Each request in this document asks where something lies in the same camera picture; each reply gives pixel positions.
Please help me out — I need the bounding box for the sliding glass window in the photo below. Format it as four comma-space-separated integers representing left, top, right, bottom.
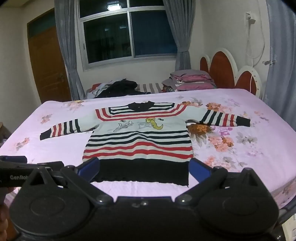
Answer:
77, 0, 179, 70

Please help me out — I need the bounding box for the blue-grey bed drape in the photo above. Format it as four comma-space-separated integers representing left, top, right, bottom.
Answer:
261, 0, 296, 131

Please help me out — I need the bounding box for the grey striped cloth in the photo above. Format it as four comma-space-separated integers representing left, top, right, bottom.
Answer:
135, 82, 163, 93

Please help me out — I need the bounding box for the red and white headboard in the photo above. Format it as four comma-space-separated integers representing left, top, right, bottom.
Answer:
199, 48, 263, 96

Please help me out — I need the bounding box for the grey window curtain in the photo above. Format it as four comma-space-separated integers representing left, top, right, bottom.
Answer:
54, 0, 86, 100
163, 0, 192, 71

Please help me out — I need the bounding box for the pile of dark clothes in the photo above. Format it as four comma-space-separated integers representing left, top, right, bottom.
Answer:
98, 79, 152, 98

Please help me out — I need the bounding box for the white wall charger plug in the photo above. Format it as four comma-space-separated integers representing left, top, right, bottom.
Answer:
245, 11, 256, 25

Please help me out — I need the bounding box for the striped knit sweater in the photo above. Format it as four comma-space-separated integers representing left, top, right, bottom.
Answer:
40, 101, 251, 187

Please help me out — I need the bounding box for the brown wooden door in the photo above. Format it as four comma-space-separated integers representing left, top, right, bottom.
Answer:
26, 8, 72, 104

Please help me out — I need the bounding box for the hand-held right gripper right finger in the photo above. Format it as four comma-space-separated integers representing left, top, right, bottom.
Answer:
175, 158, 266, 206

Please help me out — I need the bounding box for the pile of light clothes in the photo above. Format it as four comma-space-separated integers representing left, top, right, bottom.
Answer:
86, 82, 111, 100

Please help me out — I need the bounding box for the stack of folded pink blankets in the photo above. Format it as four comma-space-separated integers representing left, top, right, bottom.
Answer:
162, 69, 218, 93

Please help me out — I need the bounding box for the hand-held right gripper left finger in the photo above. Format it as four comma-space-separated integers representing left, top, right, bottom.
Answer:
22, 157, 114, 206

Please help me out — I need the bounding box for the white charger cable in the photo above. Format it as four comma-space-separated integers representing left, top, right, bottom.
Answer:
245, 14, 266, 93

